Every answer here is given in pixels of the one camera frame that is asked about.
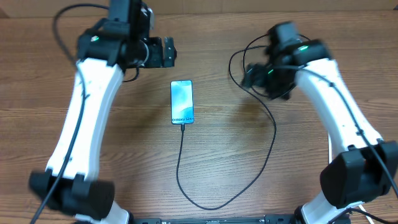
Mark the blue Samsung Galaxy smartphone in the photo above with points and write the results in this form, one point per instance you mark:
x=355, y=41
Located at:
x=182, y=110

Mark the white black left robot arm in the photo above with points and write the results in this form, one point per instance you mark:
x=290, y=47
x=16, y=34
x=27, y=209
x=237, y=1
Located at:
x=120, y=41

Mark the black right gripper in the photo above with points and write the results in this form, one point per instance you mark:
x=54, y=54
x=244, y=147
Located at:
x=283, y=94

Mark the brown cardboard backdrop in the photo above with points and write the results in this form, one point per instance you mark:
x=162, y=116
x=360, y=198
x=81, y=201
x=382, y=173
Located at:
x=48, y=8

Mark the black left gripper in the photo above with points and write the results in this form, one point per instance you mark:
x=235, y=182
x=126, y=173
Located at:
x=157, y=60

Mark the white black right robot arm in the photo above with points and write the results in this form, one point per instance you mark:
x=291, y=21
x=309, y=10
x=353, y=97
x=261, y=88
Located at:
x=363, y=165

